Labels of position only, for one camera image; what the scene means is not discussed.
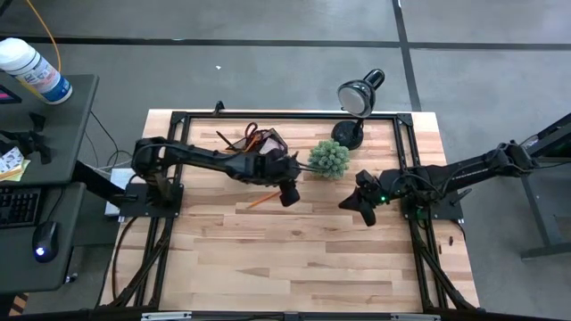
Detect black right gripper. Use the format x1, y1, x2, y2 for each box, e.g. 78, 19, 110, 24
339, 169, 403, 228

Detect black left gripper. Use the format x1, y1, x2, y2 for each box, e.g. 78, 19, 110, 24
231, 149, 310, 209

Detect red-handled scissors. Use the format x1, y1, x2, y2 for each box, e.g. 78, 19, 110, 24
243, 121, 261, 148

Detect black mesh desk organizer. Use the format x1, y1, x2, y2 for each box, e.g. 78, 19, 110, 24
225, 128, 289, 161

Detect green artificial potted plant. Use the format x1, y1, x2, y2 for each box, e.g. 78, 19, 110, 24
307, 138, 352, 180

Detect black desk lamp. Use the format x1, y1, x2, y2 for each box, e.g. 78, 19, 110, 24
330, 68, 386, 152

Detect white power box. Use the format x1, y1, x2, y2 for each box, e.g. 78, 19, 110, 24
104, 168, 135, 218

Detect dark grey metal stand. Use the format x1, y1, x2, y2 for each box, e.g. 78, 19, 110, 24
492, 113, 571, 259

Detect dark grey side desk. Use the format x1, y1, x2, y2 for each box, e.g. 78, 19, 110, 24
0, 73, 100, 295

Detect black computer mouse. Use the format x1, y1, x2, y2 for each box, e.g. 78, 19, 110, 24
31, 220, 61, 264

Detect yellow sticky notes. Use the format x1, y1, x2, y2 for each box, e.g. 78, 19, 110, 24
0, 159, 31, 183

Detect white wipes canister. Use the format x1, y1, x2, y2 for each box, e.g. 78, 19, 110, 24
0, 37, 74, 106

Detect black keyboard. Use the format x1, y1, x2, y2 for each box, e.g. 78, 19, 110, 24
0, 186, 43, 230

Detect white sticker sheet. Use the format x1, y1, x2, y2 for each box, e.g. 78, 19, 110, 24
0, 146, 26, 176

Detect tablet with pink screen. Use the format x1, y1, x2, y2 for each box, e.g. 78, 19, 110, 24
0, 84, 22, 106

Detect black aluminium table frame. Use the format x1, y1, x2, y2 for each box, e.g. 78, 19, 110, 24
100, 110, 482, 321

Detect black clamp bracket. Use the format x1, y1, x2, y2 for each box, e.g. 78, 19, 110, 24
0, 111, 53, 165

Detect yellow cable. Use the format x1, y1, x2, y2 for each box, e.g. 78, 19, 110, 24
24, 0, 62, 75

